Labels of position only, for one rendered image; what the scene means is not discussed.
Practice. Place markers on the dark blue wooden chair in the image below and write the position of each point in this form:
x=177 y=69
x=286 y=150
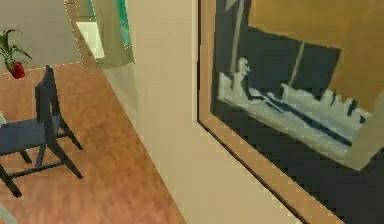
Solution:
x=46 y=110

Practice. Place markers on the house plant in red pot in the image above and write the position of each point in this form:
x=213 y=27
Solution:
x=16 y=69

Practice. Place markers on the large wood framed wall picture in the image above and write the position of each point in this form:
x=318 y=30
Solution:
x=286 y=100

